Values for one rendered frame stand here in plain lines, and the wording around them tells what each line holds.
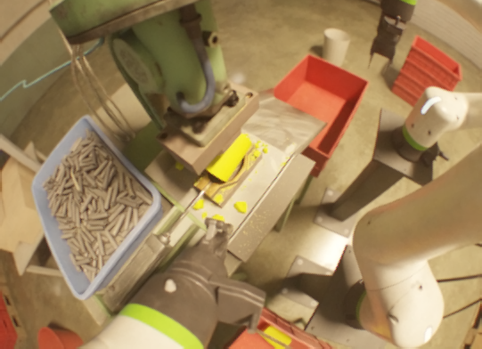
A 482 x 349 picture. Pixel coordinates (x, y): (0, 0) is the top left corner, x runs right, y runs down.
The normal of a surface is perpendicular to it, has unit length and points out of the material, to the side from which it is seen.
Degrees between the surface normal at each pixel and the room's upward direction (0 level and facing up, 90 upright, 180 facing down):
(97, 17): 90
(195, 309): 61
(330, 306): 0
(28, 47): 90
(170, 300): 51
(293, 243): 0
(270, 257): 0
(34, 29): 90
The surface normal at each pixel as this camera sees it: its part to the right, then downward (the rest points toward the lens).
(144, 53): 0.61, 0.19
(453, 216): -0.97, 0.24
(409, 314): -0.40, -0.39
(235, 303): -0.22, 0.23
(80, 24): -0.23, 0.88
